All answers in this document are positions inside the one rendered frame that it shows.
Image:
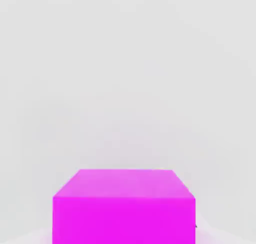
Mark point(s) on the small magenta cube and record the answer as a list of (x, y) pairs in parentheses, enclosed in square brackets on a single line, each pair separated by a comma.
[(124, 212)]

